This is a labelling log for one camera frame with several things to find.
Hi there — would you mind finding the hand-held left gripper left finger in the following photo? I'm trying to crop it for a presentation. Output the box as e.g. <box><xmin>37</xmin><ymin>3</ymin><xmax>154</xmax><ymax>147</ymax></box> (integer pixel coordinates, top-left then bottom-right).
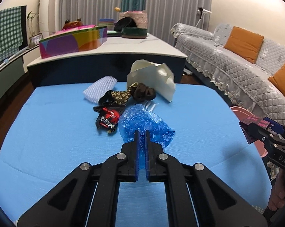
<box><xmin>17</xmin><ymin>130</ymin><xmax>141</xmax><ymax>227</ymax></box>

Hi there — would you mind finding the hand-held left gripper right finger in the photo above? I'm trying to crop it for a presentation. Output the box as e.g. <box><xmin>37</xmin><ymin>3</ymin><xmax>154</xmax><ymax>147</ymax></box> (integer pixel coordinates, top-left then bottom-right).
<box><xmin>145</xmin><ymin>131</ymin><xmax>268</xmax><ymax>227</ymax></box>

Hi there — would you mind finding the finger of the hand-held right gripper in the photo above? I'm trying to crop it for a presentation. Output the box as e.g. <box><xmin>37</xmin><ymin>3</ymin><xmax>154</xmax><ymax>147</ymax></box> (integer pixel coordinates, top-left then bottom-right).
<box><xmin>263</xmin><ymin>117</ymin><xmax>285</xmax><ymax>136</ymax></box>
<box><xmin>248</xmin><ymin>122</ymin><xmax>275</xmax><ymax>147</ymax></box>

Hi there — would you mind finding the dark purple pink packet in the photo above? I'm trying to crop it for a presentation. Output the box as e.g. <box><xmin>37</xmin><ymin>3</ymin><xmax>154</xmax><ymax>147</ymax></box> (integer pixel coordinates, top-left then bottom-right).
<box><xmin>239</xmin><ymin>115</ymin><xmax>275</xmax><ymax>145</ymax></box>

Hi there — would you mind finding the pink bin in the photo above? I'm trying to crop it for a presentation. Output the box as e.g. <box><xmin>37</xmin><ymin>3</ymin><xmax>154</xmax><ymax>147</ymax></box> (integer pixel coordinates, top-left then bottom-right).
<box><xmin>230</xmin><ymin>106</ymin><xmax>268</xmax><ymax>158</ymax></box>

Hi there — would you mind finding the blue plastic bag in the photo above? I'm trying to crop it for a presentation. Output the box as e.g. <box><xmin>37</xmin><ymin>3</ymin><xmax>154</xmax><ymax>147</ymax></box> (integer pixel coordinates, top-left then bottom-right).
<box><xmin>118</xmin><ymin>104</ymin><xmax>175</xmax><ymax>169</ymax></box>

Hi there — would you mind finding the black red packet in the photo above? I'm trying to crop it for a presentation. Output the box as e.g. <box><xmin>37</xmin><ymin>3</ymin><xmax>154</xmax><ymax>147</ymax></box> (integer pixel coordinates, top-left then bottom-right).
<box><xmin>93</xmin><ymin>90</ymin><xmax>124</xmax><ymax>133</ymax></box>

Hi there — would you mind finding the clear plastic wrapper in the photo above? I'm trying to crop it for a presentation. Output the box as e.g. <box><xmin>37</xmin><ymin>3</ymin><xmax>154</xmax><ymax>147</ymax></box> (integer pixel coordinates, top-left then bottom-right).
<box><xmin>133</xmin><ymin>100</ymin><xmax>159</xmax><ymax>111</ymax></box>

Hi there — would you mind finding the brown patterned ribbon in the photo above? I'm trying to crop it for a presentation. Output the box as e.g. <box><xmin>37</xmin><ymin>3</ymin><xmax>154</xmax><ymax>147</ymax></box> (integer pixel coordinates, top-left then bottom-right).
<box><xmin>109</xmin><ymin>82</ymin><xmax>139</xmax><ymax>106</ymax></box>

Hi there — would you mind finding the dark brown cloth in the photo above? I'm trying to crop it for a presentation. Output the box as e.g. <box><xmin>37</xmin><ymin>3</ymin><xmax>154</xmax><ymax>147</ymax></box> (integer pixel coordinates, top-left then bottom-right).
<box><xmin>132</xmin><ymin>83</ymin><xmax>156</xmax><ymax>101</ymax></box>

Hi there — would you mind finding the cream paper bag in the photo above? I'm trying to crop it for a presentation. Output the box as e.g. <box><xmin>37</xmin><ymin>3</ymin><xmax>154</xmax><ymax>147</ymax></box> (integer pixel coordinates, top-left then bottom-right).
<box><xmin>126</xmin><ymin>60</ymin><xmax>176</xmax><ymax>103</ymax></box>

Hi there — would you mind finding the white foam net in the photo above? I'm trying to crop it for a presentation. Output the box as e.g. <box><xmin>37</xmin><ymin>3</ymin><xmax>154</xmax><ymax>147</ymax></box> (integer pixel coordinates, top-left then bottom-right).
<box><xmin>83</xmin><ymin>76</ymin><xmax>118</xmax><ymax>103</ymax></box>

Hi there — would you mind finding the person's right hand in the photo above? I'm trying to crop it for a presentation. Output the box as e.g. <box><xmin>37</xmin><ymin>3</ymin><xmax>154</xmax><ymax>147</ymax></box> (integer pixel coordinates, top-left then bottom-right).
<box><xmin>268</xmin><ymin>169</ymin><xmax>285</xmax><ymax>211</ymax></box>

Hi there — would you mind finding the orange cushion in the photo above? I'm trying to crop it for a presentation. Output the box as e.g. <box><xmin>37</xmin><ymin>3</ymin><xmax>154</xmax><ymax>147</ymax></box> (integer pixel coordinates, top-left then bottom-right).
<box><xmin>268</xmin><ymin>54</ymin><xmax>285</xmax><ymax>100</ymax></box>
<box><xmin>223</xmin><ymin>26</ymin><xmax>265</xmax><ymax>64</ymax></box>

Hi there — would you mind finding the sofa with grey quilted cover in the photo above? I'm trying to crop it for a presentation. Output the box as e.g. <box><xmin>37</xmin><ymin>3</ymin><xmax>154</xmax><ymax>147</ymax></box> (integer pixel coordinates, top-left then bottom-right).
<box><xmin>169</xmin><ymin>23</ymin><xmax>285</xmax><ymax>180</ymax></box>

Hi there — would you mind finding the blue table mat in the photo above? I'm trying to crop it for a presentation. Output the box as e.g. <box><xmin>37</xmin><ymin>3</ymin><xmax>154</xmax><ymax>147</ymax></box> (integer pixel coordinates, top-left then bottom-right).
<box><xmin>0</xmin><ymin>82</ymin><xmax>273</xmax><ymax>227</ymax></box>

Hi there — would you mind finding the white-topped coffee table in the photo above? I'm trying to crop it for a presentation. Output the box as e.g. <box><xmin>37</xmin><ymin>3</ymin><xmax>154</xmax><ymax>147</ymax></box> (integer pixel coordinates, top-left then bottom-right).
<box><xmin>26</xmin><ymin>32</ymin><xmax>188</xmax><ymax>88</ymax></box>

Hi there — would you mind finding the dark green round tin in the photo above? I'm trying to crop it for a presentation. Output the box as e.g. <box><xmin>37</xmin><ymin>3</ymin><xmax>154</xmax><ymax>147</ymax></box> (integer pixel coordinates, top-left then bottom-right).
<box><xmin>121</xmin><ymin>27</ymin><xmax>148</xmax><ymax>39</ymax></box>

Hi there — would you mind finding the colourful gift box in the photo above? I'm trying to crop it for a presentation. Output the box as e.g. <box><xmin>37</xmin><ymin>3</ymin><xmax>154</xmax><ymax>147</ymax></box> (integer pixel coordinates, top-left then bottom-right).
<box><xmin>39</xmin><ymin>25</ymin><xmax>108</xmax><ymax>59</ymax></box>

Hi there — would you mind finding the white floor lamp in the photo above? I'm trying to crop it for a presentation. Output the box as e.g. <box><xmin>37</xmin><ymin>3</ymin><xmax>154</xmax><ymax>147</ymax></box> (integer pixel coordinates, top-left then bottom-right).
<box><xmin>196</xmin><ymin>7</ymin><xmax>212</xmax><ymax>27</ymax></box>

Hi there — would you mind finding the stack of coloured bowls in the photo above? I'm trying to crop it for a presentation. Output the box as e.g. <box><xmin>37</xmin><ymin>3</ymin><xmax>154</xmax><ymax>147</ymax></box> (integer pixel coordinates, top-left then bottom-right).
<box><xmin>98</xmin><ymin>18</ymin><xmax>115</xmax><ymax>30</ymax></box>

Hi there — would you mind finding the pink gift bag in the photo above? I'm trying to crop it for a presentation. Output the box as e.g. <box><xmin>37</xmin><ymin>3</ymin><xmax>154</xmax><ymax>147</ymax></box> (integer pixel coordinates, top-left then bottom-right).
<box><xmin>119</xmin><ymin>11</ymin><xmax>149</xmax><ymax>29</ymax></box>

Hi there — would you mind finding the green tv cabinet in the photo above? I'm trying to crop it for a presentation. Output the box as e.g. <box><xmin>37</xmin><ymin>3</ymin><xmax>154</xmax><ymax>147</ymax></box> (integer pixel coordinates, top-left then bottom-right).
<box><xmin>0</xmin><ymin>45</ymin><xmax>40</xmax><ymax>104</ymax></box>

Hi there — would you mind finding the grey curtain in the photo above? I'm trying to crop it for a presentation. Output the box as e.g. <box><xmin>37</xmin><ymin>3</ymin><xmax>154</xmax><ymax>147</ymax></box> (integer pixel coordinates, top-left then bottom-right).
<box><xmin>58</xmin><ymin>0</ymin><xmax>124</xmax><ymax>24</ymax></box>
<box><xmin>145</xmin><ymin>0</ymin><xmax>212</xmax><ymax>50</ymax></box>

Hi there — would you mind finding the white pole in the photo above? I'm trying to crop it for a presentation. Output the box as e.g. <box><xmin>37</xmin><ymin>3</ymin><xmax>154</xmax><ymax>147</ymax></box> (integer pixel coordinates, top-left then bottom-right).
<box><xmin>0</xmin><ymin>48</ymin><xmax>27</xmax><ymax>72</ymax></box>

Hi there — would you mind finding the bamboo plant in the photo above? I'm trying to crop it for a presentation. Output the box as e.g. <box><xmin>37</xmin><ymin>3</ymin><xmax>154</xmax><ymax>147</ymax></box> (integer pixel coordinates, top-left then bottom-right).
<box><xmin>26</xmin><ymin>11</ymin><xmax>37</xmax><ymax>37</ymax></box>

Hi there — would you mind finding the black television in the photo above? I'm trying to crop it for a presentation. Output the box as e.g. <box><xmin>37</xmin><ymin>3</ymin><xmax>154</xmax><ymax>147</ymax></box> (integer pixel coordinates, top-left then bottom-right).
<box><xmin>20</xmin><ymin>5</ymin><xmax>28</xmax><ymax>49</ymax></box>

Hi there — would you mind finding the white standing air conditioner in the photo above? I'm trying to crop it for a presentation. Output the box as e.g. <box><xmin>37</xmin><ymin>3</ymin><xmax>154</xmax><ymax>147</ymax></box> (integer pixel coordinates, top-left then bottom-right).
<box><xmin>39</xmin><ymin>0</ymin><xmax>60</xmax><ymax>33</ymax></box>

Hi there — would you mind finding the green checkered cloth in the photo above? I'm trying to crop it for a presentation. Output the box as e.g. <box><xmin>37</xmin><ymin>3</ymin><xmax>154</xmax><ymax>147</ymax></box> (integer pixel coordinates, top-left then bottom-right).
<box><xmin>0</xmin><ymin>6</ymin><xmax>23</xmax><ymax>69</ymax></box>

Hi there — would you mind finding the small photo frame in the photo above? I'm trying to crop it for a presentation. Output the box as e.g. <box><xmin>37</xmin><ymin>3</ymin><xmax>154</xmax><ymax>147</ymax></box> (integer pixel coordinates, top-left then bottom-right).
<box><xmin>29</xmin><ymin>33</ymin><xmax>43</xmax><ymax>48</ymax></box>

